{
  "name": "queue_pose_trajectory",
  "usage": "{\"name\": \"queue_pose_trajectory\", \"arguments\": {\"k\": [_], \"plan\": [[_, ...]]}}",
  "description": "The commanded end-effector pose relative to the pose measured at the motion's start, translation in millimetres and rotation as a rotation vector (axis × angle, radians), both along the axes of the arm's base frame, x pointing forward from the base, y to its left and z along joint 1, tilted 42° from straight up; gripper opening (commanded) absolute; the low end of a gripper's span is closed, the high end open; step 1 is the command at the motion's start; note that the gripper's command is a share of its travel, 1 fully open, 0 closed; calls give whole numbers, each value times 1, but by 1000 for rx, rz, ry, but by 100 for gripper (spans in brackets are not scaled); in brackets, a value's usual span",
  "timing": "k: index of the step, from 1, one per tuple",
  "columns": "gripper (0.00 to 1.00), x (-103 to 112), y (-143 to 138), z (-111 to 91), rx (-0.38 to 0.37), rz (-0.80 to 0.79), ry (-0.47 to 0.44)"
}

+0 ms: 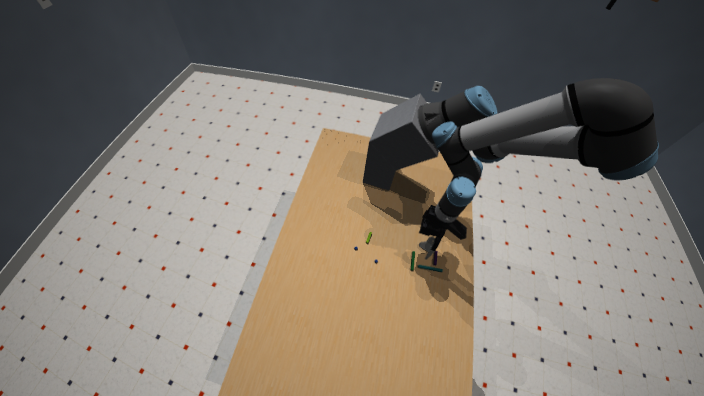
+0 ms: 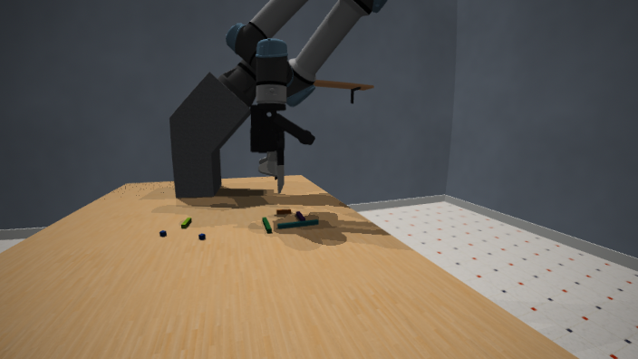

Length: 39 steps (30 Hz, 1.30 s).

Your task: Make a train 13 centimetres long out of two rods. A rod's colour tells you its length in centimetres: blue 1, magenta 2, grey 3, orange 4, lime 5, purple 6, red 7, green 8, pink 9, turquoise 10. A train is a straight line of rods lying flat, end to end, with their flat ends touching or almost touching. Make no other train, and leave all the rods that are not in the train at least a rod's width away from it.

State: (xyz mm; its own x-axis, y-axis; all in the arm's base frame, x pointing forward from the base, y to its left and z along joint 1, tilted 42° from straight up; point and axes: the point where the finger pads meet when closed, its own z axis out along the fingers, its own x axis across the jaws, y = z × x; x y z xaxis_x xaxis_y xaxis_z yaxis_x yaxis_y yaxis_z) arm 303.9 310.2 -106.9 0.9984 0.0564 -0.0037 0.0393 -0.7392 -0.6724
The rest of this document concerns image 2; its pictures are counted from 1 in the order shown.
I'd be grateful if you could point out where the turquoise rod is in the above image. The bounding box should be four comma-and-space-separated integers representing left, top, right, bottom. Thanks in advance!
277, 219, 318, 229

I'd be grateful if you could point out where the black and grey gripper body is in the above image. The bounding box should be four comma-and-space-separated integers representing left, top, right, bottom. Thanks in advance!
250, 103, 285, 153

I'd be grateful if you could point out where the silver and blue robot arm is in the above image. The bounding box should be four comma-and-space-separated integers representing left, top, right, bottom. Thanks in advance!
218, 0, 387, 145

